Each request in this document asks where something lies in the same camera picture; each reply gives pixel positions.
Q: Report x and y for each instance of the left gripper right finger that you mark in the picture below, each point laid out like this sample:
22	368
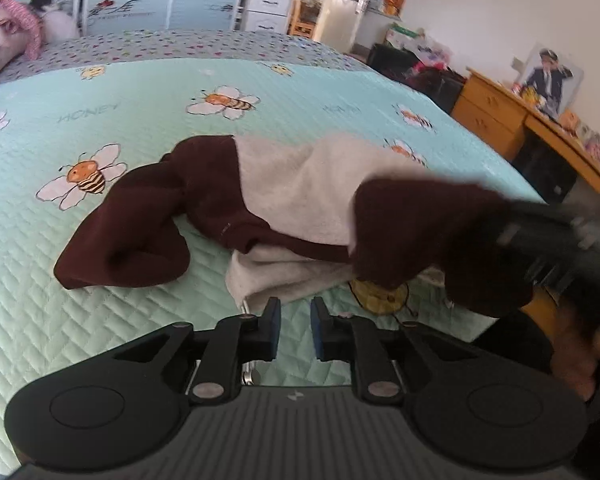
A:
356	341

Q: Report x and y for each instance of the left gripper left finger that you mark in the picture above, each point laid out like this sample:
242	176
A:
233	343

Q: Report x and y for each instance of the grey and maroon sweatshirt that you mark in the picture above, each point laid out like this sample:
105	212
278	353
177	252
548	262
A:
297	219

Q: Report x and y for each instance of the person's right hand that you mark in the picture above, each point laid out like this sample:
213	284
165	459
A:
575	357

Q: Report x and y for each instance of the wooden dresser desk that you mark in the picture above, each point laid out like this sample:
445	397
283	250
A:
503	121

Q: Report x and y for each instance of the portrait photo of pilot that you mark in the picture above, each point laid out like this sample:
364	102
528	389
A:
549	81

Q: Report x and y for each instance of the teal bee-pattern bedspread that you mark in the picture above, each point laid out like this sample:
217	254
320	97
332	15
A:
145	92

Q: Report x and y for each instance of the white room door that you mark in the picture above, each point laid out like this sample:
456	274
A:
338	23

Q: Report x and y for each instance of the white drawer cabinet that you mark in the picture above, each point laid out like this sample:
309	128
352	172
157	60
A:
267	16

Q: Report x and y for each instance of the pink crumpled garment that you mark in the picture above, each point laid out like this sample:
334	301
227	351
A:
17	17

